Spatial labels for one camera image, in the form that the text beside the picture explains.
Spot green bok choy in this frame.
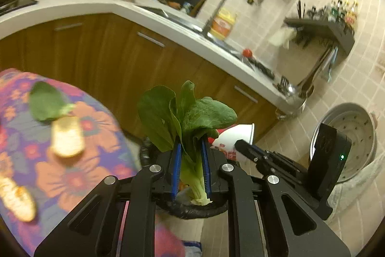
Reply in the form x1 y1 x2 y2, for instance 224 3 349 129
137 80 238 206

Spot row of condiment bottles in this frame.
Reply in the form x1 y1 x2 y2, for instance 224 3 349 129
326 0 360 26

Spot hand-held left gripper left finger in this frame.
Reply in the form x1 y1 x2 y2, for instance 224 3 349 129
34 141 182 257

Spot floral towel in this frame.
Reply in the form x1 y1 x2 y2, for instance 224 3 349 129
0 68 185 257

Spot grey wall shelf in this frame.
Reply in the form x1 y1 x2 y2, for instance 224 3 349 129
284 18 356 65

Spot hanging white cloth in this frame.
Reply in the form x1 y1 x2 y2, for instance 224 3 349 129
269 28 294 49

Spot dark chopsticks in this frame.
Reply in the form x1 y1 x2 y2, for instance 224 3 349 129
296 0 306 20

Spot steel ladle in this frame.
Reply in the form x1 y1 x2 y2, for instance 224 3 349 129
283 48 331 101

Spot yellow detergent bottle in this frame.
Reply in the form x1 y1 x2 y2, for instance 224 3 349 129
211 7 237 40

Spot wooden kitchen cabinet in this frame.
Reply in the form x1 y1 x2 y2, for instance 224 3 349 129
0 13 281 150

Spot loose green leaf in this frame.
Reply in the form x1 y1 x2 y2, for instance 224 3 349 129
29 81 76 123

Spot white paper cup red print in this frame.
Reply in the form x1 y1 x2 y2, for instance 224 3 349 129
212 124 256 162

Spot blue patterned mat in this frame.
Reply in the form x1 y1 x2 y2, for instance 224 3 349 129
182 240 203 257

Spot metal cabinet handle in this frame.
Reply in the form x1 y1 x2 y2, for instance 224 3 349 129
234 85 259 104
54 23 83 32
137 32 166 48

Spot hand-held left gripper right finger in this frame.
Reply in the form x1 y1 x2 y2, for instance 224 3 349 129
201 139 351 257

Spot perforated metal steamer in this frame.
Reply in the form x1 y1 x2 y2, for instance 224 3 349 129
310 102 378 184

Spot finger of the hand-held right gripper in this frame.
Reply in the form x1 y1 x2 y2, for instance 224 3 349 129
235 139 309 186

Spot steel sink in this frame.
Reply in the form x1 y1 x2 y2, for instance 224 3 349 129
135 4 205 32

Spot steel faucet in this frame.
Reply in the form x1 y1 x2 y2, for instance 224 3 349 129
201 0 229 38

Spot black gas stove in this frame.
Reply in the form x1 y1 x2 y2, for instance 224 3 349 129
0 0 38 17

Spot dark scrubbing brush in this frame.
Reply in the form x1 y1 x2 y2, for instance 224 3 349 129
251 58 276 80

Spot hanging blue tongs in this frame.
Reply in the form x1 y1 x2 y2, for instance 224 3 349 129
324 48 339 81

